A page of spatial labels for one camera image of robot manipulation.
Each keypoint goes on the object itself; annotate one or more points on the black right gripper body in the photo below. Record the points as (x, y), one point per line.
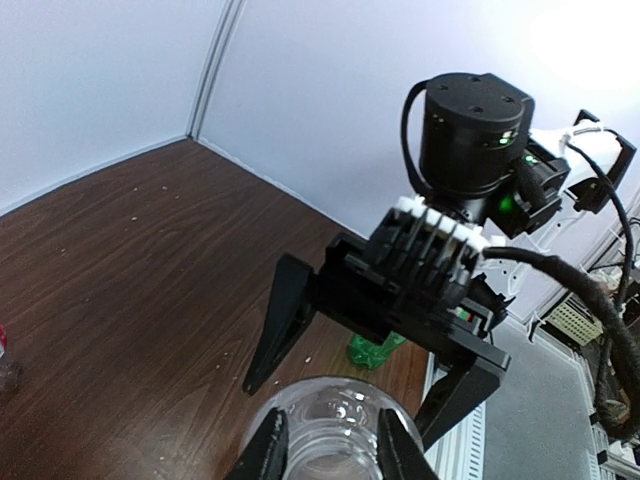
(350, 293)

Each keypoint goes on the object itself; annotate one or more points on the clear plastic bottle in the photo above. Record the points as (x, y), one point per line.
(333, 427)

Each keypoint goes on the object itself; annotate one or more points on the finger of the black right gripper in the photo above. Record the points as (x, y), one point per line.
(454, 397)
(289, 313)

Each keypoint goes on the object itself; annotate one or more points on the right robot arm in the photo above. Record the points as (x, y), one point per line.
(478, 163)

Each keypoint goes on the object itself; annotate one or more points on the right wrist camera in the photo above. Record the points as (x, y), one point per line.
(425, 252)

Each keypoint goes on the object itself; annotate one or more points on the red label water bottle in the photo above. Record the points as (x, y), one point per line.
(11, 369)

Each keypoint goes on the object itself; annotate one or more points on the front aluminium rail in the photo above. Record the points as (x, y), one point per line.
(460, 453)

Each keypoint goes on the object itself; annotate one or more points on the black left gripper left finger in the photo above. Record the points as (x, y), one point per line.
(265, 456)

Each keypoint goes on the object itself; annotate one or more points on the right aluminium frame post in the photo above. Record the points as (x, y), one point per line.
(229, 17)

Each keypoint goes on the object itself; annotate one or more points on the green plastic bottle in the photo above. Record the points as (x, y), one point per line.
(369, 355)

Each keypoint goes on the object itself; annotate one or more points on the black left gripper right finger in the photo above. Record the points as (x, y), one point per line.
(398, 456)

